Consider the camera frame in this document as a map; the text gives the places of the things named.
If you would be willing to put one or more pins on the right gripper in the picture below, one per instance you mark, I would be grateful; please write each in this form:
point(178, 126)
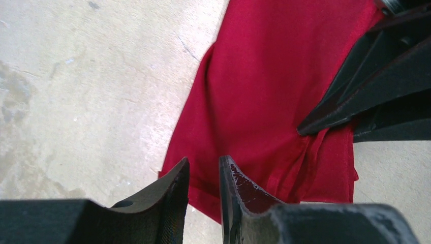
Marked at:
point(389, 62)

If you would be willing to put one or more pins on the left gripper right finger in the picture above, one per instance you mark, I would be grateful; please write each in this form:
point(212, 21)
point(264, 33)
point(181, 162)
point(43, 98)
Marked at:
point(252, 215)

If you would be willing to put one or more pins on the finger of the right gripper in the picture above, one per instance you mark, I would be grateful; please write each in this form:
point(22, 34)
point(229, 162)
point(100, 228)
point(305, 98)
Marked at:
point(403, 119)

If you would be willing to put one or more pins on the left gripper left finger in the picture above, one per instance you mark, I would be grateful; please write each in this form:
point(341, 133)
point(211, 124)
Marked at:
point(156, 214)

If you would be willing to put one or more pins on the red cloth napkin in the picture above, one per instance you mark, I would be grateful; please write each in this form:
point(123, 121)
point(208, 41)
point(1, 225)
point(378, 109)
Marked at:
point(271, 64)

